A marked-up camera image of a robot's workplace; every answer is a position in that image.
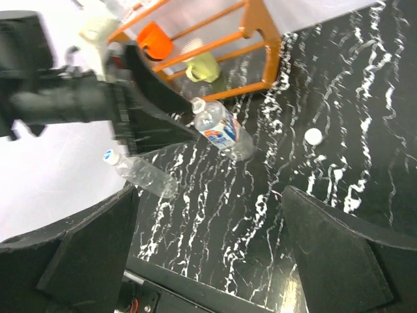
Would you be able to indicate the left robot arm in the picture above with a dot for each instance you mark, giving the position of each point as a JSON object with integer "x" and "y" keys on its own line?
{"x": 36, "y": 93}

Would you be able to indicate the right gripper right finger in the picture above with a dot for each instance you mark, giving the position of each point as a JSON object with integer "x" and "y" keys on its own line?
{"x": 347, "y": 264}

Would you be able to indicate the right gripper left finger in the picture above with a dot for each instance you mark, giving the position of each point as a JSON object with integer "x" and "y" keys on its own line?
{"x": 73, "y": 265}

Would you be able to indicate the pale yellow cup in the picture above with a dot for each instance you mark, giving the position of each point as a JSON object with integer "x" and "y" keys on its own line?
{"x": 202, "y": 67}

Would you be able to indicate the orange mug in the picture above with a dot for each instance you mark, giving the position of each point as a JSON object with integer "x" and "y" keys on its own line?
{"x": 154, "y": 42}

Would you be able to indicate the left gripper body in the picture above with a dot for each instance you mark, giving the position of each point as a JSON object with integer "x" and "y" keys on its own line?
{"x": 121, "y": 82}

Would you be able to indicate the labelled clear plastic bottle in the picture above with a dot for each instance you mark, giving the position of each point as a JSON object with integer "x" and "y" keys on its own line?
{"x": 219, "y": 126}

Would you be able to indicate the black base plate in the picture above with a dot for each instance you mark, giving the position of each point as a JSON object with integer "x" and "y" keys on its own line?
{"x": 199, "y": 294}

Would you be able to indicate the blue white bottle cap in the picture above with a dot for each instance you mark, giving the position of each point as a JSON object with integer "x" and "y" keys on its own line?
{"x": 111, "y": 157}

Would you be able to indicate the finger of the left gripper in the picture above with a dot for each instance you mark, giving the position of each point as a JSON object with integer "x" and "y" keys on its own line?
{"x": 157, "y": 91}
{"x": 154, "y": 129}

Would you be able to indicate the wooden three-tier rack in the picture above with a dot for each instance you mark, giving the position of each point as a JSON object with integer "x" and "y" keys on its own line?
{"x": 255, "y": 19}

